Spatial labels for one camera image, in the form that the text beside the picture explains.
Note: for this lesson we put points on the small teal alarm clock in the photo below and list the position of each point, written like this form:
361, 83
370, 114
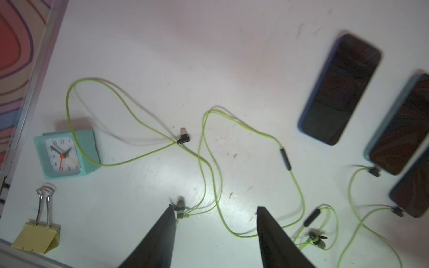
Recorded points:
63, 156

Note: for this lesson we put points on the yellow binder clip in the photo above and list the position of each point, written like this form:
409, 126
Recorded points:
40, 236

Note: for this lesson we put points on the black phone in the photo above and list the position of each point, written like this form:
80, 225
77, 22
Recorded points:
411, 193
403, 129
343, 80

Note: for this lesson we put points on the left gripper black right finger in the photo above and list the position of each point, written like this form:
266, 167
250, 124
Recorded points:
277, 249

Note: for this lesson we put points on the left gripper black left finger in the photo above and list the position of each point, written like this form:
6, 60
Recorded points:
156, 248

